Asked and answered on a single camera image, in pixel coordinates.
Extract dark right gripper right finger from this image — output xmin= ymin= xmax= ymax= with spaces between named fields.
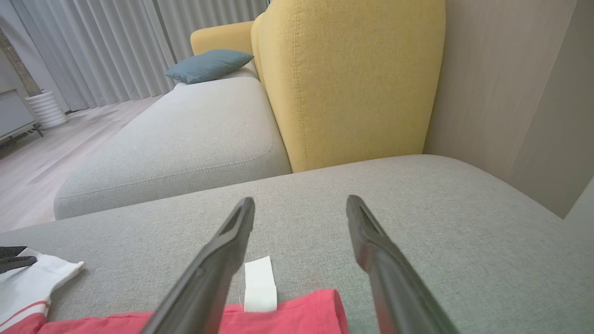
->
xmin=346 ymin=195 xmax=460 ymax=334

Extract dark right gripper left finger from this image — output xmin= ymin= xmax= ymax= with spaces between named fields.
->
xmin=139 ymin=197 xmax=256 ymax=334

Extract red and white jersey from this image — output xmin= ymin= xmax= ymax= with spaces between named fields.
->
xmin=0 ymin=248 xmax=349 ymax=334

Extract large grey sofa seat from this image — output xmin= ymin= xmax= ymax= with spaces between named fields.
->
xmin=0 ymin=154 xmax=594 ymax=334

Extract white ribbed plant pot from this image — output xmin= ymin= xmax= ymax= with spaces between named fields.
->
xmin=26 ymin=90 xmax=69 ymax=129

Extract grey sofa seat cushion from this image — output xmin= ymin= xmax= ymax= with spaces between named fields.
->
xmin=53 ymin=70 xmax=293 ymax=221

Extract blue throw pillow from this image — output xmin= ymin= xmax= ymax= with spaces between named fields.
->
xmin=166 ymin=49 xmax=255 ymax=85

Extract yellow sofa backrest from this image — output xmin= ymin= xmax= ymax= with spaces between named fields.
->
xmin=251 ymin=0 xmax=446 ymax=173

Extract grey pleated curtains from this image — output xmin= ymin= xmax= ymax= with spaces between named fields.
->
xmin=0 ymin=0 xmax=270 ymax=112

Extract yellow sofa armrest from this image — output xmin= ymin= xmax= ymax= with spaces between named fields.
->
xmin=190 ymin=21 xmax=256 ymax=56

